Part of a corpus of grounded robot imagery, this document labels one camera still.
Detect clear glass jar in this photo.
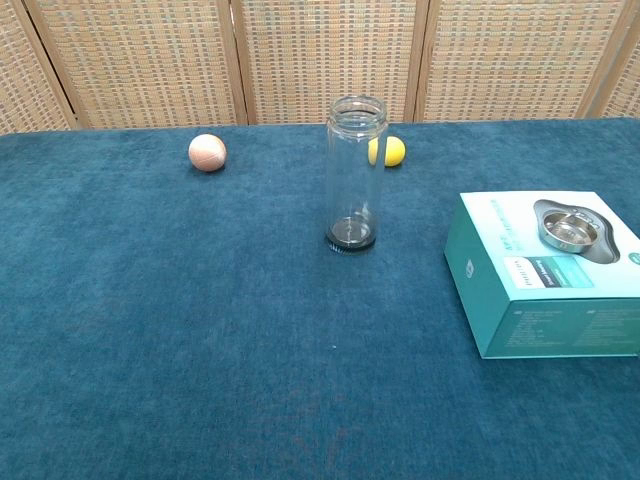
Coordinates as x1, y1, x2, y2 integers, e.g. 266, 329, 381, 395
325, 96, 389, 255

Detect yellow ball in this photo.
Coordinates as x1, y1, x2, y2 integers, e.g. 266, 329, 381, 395
367, 135, 407, 168

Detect pink ball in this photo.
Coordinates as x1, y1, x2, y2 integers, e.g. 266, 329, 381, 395
188, 133, 228, 174

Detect teal blue table cloth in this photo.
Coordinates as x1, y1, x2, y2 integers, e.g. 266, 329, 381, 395
0, 116, 640, 480

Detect teal product box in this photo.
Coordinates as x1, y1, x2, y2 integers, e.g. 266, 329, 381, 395
443, 191, 640, 361

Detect woven wooden folding screen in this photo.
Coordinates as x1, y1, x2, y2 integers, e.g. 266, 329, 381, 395
0, 0, 640, 135

